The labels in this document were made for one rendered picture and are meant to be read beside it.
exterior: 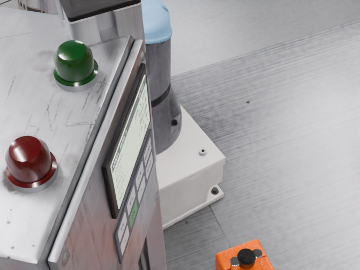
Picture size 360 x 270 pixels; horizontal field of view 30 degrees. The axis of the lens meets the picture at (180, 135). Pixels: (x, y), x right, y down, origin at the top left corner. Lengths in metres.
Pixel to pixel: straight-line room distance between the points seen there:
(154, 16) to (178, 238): 0.36
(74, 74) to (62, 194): 0.07
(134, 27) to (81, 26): 0.03
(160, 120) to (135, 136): 0.56
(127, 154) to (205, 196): 0.67
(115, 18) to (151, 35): 0.47
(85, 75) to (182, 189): 0.65
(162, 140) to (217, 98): 0.26
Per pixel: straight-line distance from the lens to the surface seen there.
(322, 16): 1.41
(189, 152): 1.02
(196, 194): 1.05
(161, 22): 0.89
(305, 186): 1.13
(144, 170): 0.48
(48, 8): 0.71
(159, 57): 0.91
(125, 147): 0.40
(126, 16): 0.41
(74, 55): 0.38
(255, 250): 0.63
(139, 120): 0.43
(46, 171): 0.35
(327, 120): 1.22
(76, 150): 0.36
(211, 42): 1.33
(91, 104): 0.38
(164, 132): 1.00
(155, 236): 0.62
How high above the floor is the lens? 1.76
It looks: 52 degrees down
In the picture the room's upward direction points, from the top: 3 degrees counter-clockwise
